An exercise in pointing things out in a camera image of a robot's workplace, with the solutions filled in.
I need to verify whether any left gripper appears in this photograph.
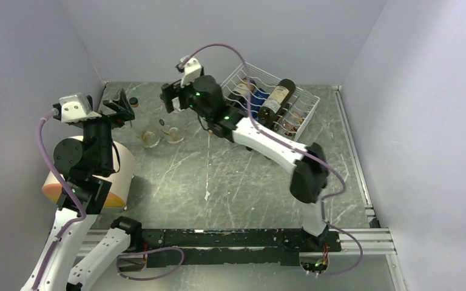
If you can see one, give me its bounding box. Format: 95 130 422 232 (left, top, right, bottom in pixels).
79 87 134 172

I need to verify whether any clear bottle white label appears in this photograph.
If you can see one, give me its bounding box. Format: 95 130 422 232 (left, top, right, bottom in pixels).
140 118 161 148

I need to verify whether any dark green wine bottle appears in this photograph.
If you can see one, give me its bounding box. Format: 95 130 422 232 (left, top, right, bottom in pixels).
258 79 296 129

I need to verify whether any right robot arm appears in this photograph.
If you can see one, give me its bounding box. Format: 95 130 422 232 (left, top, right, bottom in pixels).
160 75 329 251

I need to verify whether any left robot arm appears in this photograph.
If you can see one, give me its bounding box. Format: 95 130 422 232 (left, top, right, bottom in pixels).
23 89 166 290

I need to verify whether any blue label water bottle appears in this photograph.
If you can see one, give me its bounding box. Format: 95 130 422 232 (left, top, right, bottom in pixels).
251 89 269 108

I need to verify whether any silver capped dark bottle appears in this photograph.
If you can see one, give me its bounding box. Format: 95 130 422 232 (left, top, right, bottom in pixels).
272 102 292 132

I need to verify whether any brown label bottle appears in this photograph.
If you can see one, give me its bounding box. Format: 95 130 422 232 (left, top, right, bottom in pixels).
282 112 303 136

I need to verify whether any cream cylinder roll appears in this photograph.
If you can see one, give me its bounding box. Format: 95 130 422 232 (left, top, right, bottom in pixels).
42 141 136 212

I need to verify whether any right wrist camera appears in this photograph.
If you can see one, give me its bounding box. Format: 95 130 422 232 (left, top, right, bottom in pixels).
176 56 203 88

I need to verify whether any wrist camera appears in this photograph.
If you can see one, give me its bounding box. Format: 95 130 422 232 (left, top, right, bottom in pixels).
53 93 101 124
176 56 203 88

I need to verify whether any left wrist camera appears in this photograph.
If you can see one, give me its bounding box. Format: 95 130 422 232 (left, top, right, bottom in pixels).
53 93 101 124

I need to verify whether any white wire wine rack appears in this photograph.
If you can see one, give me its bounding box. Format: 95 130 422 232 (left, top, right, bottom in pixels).
221 63 320 141

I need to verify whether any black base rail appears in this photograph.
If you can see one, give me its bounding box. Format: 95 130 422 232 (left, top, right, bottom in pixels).
76 228 394 268

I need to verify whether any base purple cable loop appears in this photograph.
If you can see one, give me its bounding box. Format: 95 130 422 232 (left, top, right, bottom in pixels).
115 247 186 281

